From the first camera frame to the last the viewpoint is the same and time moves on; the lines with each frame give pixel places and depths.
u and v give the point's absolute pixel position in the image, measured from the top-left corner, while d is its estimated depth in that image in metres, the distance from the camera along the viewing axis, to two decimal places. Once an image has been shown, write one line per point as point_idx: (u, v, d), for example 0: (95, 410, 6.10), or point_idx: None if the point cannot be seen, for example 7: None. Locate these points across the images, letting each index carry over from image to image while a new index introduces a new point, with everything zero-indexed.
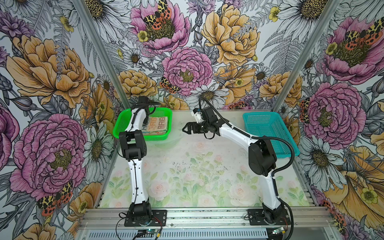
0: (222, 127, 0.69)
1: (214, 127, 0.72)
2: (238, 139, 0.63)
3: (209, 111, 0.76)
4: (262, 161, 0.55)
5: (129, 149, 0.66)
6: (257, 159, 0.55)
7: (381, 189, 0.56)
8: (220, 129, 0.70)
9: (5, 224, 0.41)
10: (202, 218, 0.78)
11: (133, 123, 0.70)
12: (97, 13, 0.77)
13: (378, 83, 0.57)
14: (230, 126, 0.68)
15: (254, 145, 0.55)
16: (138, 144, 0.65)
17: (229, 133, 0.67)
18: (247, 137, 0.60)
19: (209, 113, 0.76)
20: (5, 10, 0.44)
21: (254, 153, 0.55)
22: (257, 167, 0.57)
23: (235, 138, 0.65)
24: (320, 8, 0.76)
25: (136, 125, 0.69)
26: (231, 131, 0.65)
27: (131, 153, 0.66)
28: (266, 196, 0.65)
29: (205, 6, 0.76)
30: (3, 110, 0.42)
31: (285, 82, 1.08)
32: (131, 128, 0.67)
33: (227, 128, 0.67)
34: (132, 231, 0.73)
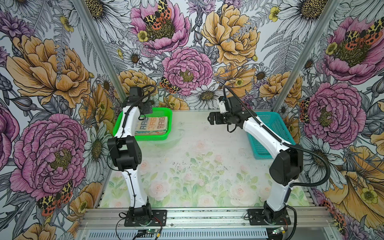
0: (249, 122, 0.60)
1: (237, 117, 0.63)
2: (265, 140, 0.55)
3: (234, 101, 0.68)
4: (288, 172, 0.49)
5: (121, 158, 0.57)
6: (283, 169, 0.49)
7: (381, 189, 0.56)
8: (245, 123, 0.62)
9: (5, 224, 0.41)
10: (202, 218, 0.78)
11: (123, 126, 0.59)
12: (97, 12, 0.77)
13: (378, 83, 0.57)
14: (260, 123, 0.59)
15: (285, 153, 0.48)
16: (131, 153, 0.56)
17: (255, 130, 0.58)
18: (279, 142, 0.52)
19: (233, 102, 0.68)
20: (5, 10, 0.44)
21: (281, 162, 0.48)
22: (278, 175, 0.52)
23: (260, 137, 0.57)
24: (320, 8, 0.76)
25: (128, 129, 0.58)
26: (258, 128, 0.57)
27: (123, 161, 0.57)
28: (272, 197, 0.64)
29: (205, 6, 0.76)
30: (3, 110, 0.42)
31: (285, 82, 1.08)
32: (122, 133, 0.57)
33: (253, 124, 0.59)
34: (132, 231, 0.73)
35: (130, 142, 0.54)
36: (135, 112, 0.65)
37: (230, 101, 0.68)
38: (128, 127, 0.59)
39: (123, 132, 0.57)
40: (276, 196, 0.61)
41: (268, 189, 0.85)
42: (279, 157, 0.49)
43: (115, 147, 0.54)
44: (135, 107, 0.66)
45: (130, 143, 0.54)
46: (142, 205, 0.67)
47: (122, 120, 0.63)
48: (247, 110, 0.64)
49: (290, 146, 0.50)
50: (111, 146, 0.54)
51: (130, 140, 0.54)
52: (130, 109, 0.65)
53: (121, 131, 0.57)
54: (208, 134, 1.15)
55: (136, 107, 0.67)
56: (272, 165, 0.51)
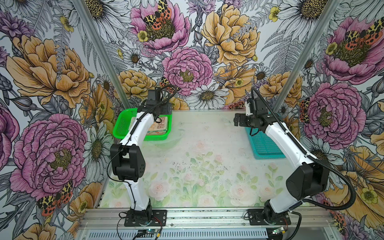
0: (274, 126, 0.56)
1: (262, 120, 0.59)
2: (287, 148, 0.51)
3: (260, 103, 0.64)
4: (307, 189, 0.45)
5: (121, 167, 0.52)
6: (302, 184, 0.45)
7: (381, 189, 0.56)
8: (269, 127, 0.57)
9: (5, 224, 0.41)
10: (202, 218, 0.78)
11: (131, 133, 0.55)
12: (97, 12, 0.77)
13: (378, 83, 0.57)
14: (285, 130, 0.54)
15: (308, 168, 0.44)
16: (132, 164, 0.50)
17: (278, 136, 0.55)
18: (303, 153, 0.48)
19: (259, 105, 0.64)
20: (5, 10, 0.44)
21: (301, 176, 0.45)
22: (294, 188, 0.48)
23: (282, 144, 0.53)
24: (320, 8, 0.76)
25: (135, 137, 0.53)
26: (281, 135, 0.53)
27: (123, 172, 0.52)
28: (276, 200, 0.63)
29: (205, 6, 0.76)
30: (3, 110, 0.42)
31: (285, 82, 1.08)
32: (127, 141, 0.52)
33: (277, 130, 0.55)
34: (132, 231, 0.73)
35: (133, 152, 0.49)
36: (148, 119, 0.61)
37: (255, 103, 0.65)
38: (135, 135, 0.54)
39: (130, 139, 0.53)
40: (282, 201, 0.59)
41: (268, 189, 0.85)
42: (300, 170, 0.45)
43: (116, 154, 0.49)
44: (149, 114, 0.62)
45: (132, 153, 0.49)
46: (142, 209, 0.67)
47: (132, 125, 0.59)
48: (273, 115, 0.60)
49: (314, 162, 0.45)
50: (113, 153, 0.49)
51: (133, 151, 0.49)
52: (144, 115, 0.61)
53: (127, 138, 0.53)
54: (208, 134, 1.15)
55: (152, 114, 0.63)
56: (291, 176, 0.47)
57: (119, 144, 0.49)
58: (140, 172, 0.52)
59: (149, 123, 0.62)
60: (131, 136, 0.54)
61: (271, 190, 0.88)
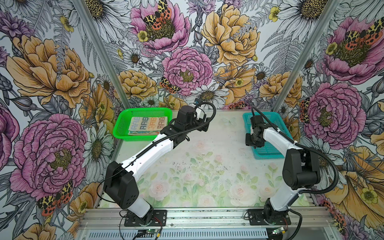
0: (268, 129, 0.66)
1: (260, 128, 0.70)
2: (281, 144, 0.58)
3: (257, 118, 0.78)
4: (299, 173, 0.48)
5: (111, 189, 0.46)
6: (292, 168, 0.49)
7: (381, 189, 0.56)
8: (264, 130, 0.68)
9: (5, 224, 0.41)
10: (202, 218, 0.78)
11: (137, 157, 0.48)
12: (97, 13, 0.77)
13: (378, 83, 0.57)
14: (277, 129, 0.65)
15: (296, 151, 0.49)
16: (120, 192, 0.43)
17: (272, 136, 0.63)
18: (292, 142, 0.55)
19: (258, 119, 0.77)
20: (5, 10, 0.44)
21: (290, 160, 0.50)
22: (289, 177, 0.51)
23: (278, 143, 0.60)
24: (320, 8, 0.76)
25: (137, 164, 0.46)
26: (274, 134, 0.62)
27: (111, 193, 0.46)
28: (276, 197, 0.64)
29: (205, 6, 0.76)
30: (3, 110, 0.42)
31: (285, 82, 1.08)
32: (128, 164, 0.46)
33: (272, 131, 0.64)
34: (132, 232, 0.73)
35: (124, 180, 0.42)
36: (166, 146, 0.53)
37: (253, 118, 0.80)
38: (140, 161, 0.47)
39: (131, 164, 0.46)
40: (281, 197, 0.61)
41: (268, 189, 0.85)
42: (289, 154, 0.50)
43: (111, 174, 0.44)
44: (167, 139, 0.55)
45: (123, 182, 0.42)
46: (141, 216, 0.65)
47: (144, 148, 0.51)
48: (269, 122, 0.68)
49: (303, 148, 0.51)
50: (108, 171, 0.44)
51: (125, 180, 0.42)
52: (162, 140, 0.54)
53: (129, 161, 0.46)
54: (208, 134, 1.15)
55: (172, 140, 0.55)
56: (285, 166, 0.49)
57: (118, 164, 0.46)
58: (126, 203, 0.45)
59: (165, 150, 0.54)
60: (136, 160, 0.47)
61: (271, 190, 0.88)
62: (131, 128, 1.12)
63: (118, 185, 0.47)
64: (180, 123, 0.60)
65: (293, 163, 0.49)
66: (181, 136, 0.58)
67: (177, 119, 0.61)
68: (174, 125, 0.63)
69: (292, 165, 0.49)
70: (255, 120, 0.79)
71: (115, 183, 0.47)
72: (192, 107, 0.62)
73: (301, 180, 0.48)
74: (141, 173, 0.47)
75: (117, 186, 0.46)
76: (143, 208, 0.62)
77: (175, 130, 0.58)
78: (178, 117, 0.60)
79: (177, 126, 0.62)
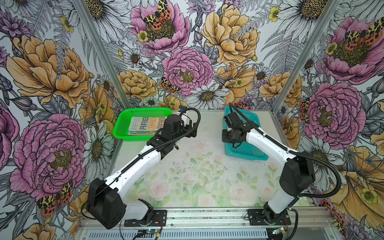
0: (251, 133, 0.59)
1: (240, 130, 0.63)
2: (271, 150, 0.53)
3: (233, 116, 0.69)
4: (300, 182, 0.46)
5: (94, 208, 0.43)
6: (294, 180, 0.46)
7: (381, 188, 0.56)
8: (248, 134, 0.60)
9: (5, 224, 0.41)
10: (202, 218, 0.78)
11: (122, 172, 0.46)
12: (97, 13, 0.77)
13: (378, 83, 0.57)
14: (262, 133, 0.58)
15: (294, 162, 0.46)
16: (104, 212, 0.41)
17: (259, 141, 0.57)
18: (284, 150, 0.50)
19: (233, 118, 0.69)
20: (5, 10, 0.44)
21: (290, 172, 0.46)
22: (290, 186, 0.48)
23: (266, 148, 0.55)
24: (320, 8, 0.76)
25: (122, 179, 0.44)
26: (261, 139, 0.56)
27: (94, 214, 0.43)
28: (274, 201, 0.63)
29: (205, 7, 0.76)
30: (3, 110, 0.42)
31: (285, 82, 1.08)
32: (113, 180, 0.44)
33: (257, 135, 0.58)
34: (132, 232, 0.73)
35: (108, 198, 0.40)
36: (153, 158, 0.52)
37: (229, 117, 0.71)
38: (125, 176, 0.45)
39: (116, 180, 0.44)
40: (280, 201, 0.59)
41: (268, 189, 0.85)
42: (288, 166, 0.46)
43: (93, 192, 0.41)
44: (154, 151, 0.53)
45: (107, 200, 0.39)
46: (141, 216, 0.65)
47: (130, 161, 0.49)
48: (248, 121, 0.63)
49: (297, 154, 0.48)
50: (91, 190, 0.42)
51: (109, 198, 0.40)
52: (149, 152, 0.52)
53: (114, 178, 0.44)
54: (208, 134, 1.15)
55: (159, 151, 0.53)
56: (282, 176, 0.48)
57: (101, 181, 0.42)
58: (111, 222, 0.42)
59: (153, 161, 0.53)
60: (121, 175, 0.45)
61: (271, 190, 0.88)
62: (131, 128, 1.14)
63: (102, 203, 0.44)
64: (167, 133, 0.59)
65: (294, 175, 0.45)
66: (169, 146, 0.57)
67: (164, 129, 0.59)
68: (161, 135, 0.61)
69: (293, 177, 0.46)
70: (230, 120, 0.71)
71: (98, 202, 0.44)
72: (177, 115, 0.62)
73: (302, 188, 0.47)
74: (126, 189, 0.45)
75: (100, 204, 0.44)
76: (140, 210, 0.61)
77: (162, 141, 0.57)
78: (165, 127, 0.59)
79: (164, 135, 0.61)
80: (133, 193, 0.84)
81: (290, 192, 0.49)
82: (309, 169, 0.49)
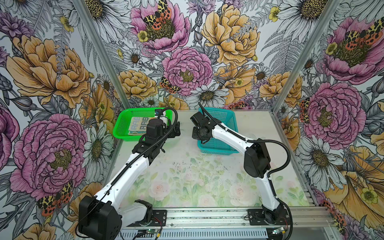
0: (215, 130, 0.66)
1: (206, 128, 0.69)
2: (233, 142, 0.62)
3: (199, 115, 0.75)
4: (258, 165, 0.55)
5: (88, 226, 0.41)
6: (254, 164, 0.54)
7: (381, 189, 0.56)
8: (213, 131, 0.68)
9: (5, 224, 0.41)
10: (202, 218, 0.78)
11: (112, 184, 0.45)
12: (97, 13, 0.77)
13: (378, 83, 0.57)
14: (224, 128, 0.65)
15: (251, 150, 0.54)
16: (100, 227, 0.39)
17: (222, 136, 0.65)
18: (243, 140, 0.59)
19: (199, 117, 0.75)
20: (5, 10, 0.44)
21: (250, 158, 0.54)
22: (252, 170, 0.57)
23: (229, 141, 0.63)
24: (320, 8, 0.76)
25: (114, 191, 0.43)
26: (224, 134, 0.63)
27: (89, 232, 0.41)
28: (264, 197, 0.65)
29: (205, 7, 0.76)
30: (3, 110, 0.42)
31: (285, 82, 1.08)
32: (104, 194, 0.42)
33: (220, 130, 0.65)
34: (132, 232, 0.73)
35: (104, 212, 0.39)
36: (141, 164, 0.52)
37: (195, 117, 0.77)
38: (116, 187, 0.44)
39: (107, 193, 0.43)
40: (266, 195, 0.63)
41: None
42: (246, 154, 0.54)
43: (85, 211, 0.39)
44: (142, 157, 0.53)
45: (103, 214, 0.38)
46: (141, 217, 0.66)
47: (119, 172, 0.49)
48: (212, 118, 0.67)
49: (254, 143, 0.57)
50: (82, 208, 0.40)
51: (104, 212, 0.39)
52: (136, 160, 0.52)
53: (104, 192, 0.43)
54: None
55: (147, 157, 0.54)
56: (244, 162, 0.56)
57: (92, 198, 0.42)
58: (109, 236, 0.41)
59: (142, 167, 0.52)
60: (111, 187, 0.44)
61: None
62: (131, 128, 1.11)
63: (96, 219, 0.43)
64: (151, 137, 0.59)
65: (253, 160, 0.53)
66: (155, 150, 0.58)
67: (148, 134, 0.59)
68: (145, 141, 0.61)
69: (252, 162, 0.54)
70: (196, 120, 0.77)
71: (92, 219, 0.43)
72: (160, 120, 0.62)
73: (259, 169, 0.56)
74: (120, 199, 0.44)
75: (95, 221, 0.42)
76: (139, 212, 0.60)
77: (147, 146, 0.57)
78: (149, 132, 0.59)
79: (148, 140, 0.61)
80: (133, 192, 0.84)
81: (252, 174, 0.59)
82: (264, 152, 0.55)
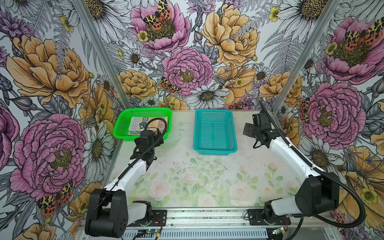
0: (276, 140, 0.56)
1: (265, 135, 0.60)
2: (293, 162, 0.50)
3: (263, 118, 0.65)
4: (318, 203, 0.42)
5: (97, 221, 0.41)
6: (312, 199, 0.42)
7: (381, 189, 0.56)
8: (272, 141, 0.58)
9: (5, 224, 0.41)
10: (202, 218, 0.78)
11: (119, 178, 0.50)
12: (97, 13, 0.77)
13: (378, 83, 0.57)
14: (288, 143, 0.54)
15: (314, 180, 0.42)
16: (111, 217, 0.41)
17: (282, 151, 0.54)
18: (308, 166, 0.46)
19: (263, 120, 0.65)
20: (5, 10, 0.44)
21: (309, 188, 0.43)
22: (306, 204, 0.45)
23: (287, 158, 0.52)
24: (320, 8, 0.76)
25: (121, 182, 0.48)
26: (285, 149, 0.53)
27: (96, 228, 0.41)
28: (280, 204, 0.61)
29: (205, 6, 0.76)
30: (3, 110, 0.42)
31: (285, 82, 1.08)
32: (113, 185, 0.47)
33: (281, 144, 0.55)
34: (132, 231, 0.73)
35: (117, 198, 0.42)
36: (140, 165, 0.57)
37: (259, 117, 0.66)
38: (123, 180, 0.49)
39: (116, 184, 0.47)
40: (284, 207, 0.59)
41: (268, 189, 0.85)
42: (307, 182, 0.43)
43: (96, 202, 0.42)
44: (141, 161, 0.59)
45: (115, 200, 0.42)
46: (143, 216, 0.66)
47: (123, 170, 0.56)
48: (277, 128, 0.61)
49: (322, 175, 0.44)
50: (93, 200, 0.42)
51: (117, 198, 0.42)
52: (136, 161, 0.59)
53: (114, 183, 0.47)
54: None
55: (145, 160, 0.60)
56: (300, 192, 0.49)
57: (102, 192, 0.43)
58: (118, 229, 0.41)
59: (141, 170, 0.58)
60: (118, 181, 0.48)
61: (271, 190, 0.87)
62: (131, 128, 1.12)
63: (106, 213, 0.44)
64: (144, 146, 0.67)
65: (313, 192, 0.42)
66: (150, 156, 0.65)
67: (141, 144, 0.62)
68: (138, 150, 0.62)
69: (311, 195, 0.42)
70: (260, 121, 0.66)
71: (101, 215, 0.43)
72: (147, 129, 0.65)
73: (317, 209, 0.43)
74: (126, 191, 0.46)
75: (104, 215, 0.43)
76: (140, 210, 0.61)
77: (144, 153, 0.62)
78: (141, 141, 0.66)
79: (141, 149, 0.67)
80: (133, 193, 0.84)
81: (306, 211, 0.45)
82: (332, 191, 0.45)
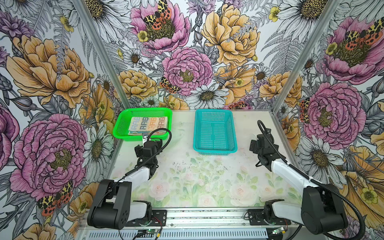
0: (276, 162, 0.60)
1: (266, 159, 0.65)
2: (294, 179, 0.52)
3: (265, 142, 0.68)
4: (321, 216, 0.41)
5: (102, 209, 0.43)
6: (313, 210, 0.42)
7: (381, 189, 0.56)
8: (272, 163, 0.62)
9: (5, 224, 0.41)
10: (202, 218, 0.78)
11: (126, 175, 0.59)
12: (97, 13, 0.77)
13: (378, 83, 0.57)
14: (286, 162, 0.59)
15: (313, 190, 0.44)
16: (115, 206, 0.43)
17: (282, 170, 0.58)
18: (306, 179, 0.49)
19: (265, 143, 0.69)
20: (5, 10, 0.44)
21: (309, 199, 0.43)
22: (311, 218, 0.43)
23: (289, 177, 0.54)
24: (320, 8, 0.76)
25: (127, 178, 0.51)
26: (285, 168, 0.56)
27: (100, 216, 0.42)
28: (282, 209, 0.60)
29: (205, 7, 0.76)
30: (3, 110, 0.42)
31: (285, 82, 1.08)
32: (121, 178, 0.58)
33: (280, 164, 0.59)
34: (132, 231, 0.73)
35: (123, 188, 0.45)
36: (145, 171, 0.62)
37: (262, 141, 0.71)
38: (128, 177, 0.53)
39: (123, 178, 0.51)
40: (287, 211, 0.58)
41: (268, 189, 0.85)
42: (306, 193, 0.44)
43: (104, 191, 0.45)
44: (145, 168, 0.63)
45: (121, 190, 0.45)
46: (142, 215, 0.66)
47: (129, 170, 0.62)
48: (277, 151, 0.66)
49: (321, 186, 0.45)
50: (101, 189, 0.45)
51: (123, 188, 0.45)
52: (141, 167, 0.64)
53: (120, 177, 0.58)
54: None
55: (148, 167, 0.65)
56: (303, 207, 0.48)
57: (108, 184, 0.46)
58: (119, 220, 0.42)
59: (144, 175, 0.61)
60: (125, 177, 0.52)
61: (271, 190, 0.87)
62: (131, 128, 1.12)
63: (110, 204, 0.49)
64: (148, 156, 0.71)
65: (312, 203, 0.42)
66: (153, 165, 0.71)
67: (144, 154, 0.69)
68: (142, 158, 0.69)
69: (311, 206, 0.43)
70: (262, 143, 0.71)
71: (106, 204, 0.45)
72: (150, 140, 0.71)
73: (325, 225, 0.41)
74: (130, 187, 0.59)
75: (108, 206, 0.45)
76: (140, 209, 0.61)
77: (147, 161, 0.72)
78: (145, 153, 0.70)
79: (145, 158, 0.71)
80: (133, 193, 0.84)
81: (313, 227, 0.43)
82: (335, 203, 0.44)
